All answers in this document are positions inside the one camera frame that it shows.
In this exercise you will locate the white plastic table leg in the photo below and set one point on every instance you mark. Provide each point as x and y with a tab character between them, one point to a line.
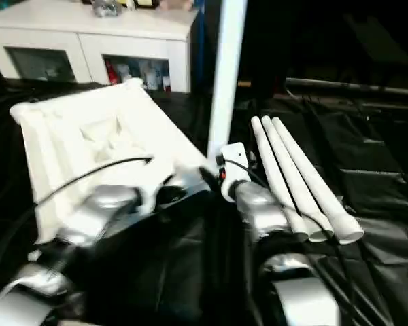
292	169
313	169
224	68
275	169

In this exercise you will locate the white plastic table top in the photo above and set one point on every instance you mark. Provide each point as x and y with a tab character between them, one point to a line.
71	142

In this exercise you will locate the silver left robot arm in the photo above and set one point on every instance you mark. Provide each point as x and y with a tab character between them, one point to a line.
95	210

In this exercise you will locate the black mat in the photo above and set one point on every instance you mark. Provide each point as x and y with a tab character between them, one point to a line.
173	265

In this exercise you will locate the black box with gold label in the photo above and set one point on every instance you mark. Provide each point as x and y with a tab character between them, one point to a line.
265	44

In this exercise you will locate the dark long bar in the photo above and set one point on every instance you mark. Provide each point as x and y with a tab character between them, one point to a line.
353	86

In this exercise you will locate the white cabinet with glass doors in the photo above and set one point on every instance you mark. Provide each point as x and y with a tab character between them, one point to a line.
88	30

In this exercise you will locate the dark crumpled bundle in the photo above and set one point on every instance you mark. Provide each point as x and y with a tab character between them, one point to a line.
107	7

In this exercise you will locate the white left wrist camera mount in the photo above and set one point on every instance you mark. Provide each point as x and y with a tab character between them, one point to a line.
146	197

